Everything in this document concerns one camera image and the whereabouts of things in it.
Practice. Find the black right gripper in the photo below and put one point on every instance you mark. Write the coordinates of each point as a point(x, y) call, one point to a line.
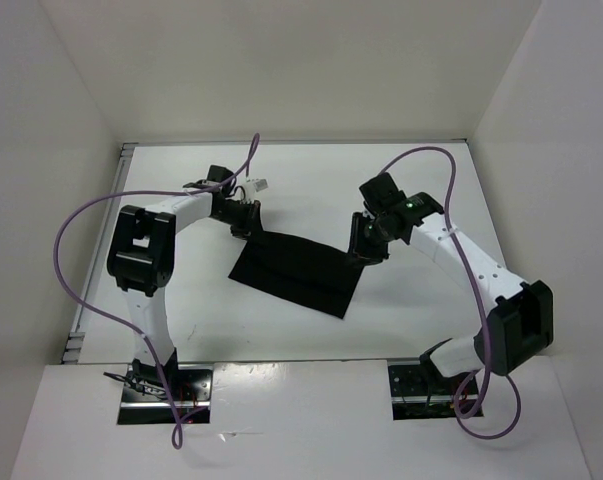
point(374, 255)

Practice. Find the black skirt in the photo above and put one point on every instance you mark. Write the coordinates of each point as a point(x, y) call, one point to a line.
point(299, 270)

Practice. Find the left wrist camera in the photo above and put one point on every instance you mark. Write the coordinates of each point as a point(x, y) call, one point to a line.
point(252, 186)

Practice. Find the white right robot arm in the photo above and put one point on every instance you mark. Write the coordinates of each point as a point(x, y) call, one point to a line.
point(516, 316)

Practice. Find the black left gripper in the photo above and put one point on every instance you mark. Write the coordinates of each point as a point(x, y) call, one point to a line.
point(243, 232)

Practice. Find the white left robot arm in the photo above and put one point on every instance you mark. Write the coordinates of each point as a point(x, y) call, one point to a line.
point(141, 258)

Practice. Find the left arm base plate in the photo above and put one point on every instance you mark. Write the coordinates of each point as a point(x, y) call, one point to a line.
point(145, 403)

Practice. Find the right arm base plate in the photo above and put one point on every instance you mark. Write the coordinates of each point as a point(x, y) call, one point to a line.
point(417, 394)

